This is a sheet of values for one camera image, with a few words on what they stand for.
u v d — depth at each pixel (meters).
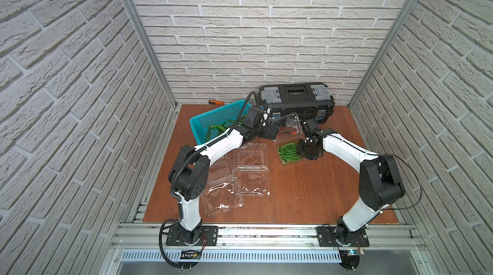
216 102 1.22
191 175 0.48
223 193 0.83
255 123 0.71
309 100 0.98
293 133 1.02
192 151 0.50
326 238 0.74
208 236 0.74
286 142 0.98
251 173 0.90
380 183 0.46
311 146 0.69
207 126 1.07
